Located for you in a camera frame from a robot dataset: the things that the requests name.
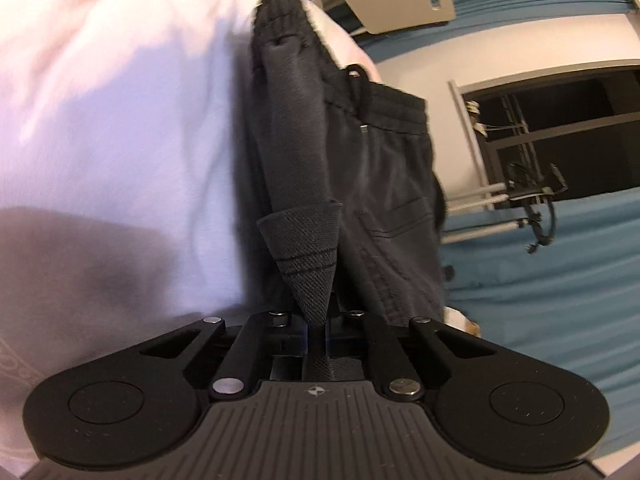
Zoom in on black pants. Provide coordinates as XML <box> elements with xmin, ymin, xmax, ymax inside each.
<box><xmin>247</xmin><ymin>0</ymin><xmax>449</xmax><ymax>382</ymax></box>

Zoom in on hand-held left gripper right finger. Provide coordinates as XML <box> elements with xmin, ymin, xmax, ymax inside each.
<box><xmin>325</xmin><ymin>311</ymin><xmax>502</xmax><ymax>404</ymax></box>

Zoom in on metal rack stand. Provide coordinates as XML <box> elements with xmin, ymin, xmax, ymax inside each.
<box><xmin>442</xmin><ymin>162</ymin><xmax>569</xmax><ymax>257</ymax></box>

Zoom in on beige crumpled cloth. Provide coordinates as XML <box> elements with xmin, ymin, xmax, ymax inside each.
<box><xmin>444</xmin><ymin>309</ymin><xmax>482</xmax><ymax>337</ymax></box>

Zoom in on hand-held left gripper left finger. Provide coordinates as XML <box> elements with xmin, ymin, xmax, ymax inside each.
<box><xmin>136</xmin><ymin>311</ymin><xmax>307</xmax><ymax>402</ymax></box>

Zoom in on white bed sheet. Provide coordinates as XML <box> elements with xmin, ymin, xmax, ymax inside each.
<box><xmin>0</xmin><ymin>0</ymin><xmax>382</xmax><ymax>480</ymax></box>

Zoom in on blue curtain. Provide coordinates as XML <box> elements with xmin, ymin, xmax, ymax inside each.
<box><xmin>440</xmin><ymin>192</ymin><xmax>640</xmax><ymax>463</ymax></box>
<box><xmin>325</xmin><ymin>0</ymin><xmax>640</xmax><ymax>63</ymax></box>

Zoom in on dark window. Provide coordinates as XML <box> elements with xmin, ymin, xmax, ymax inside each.
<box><xmin>450</xmin><ymin>60</ymin><xmax>640</xmax><ymax>203</ymax></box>

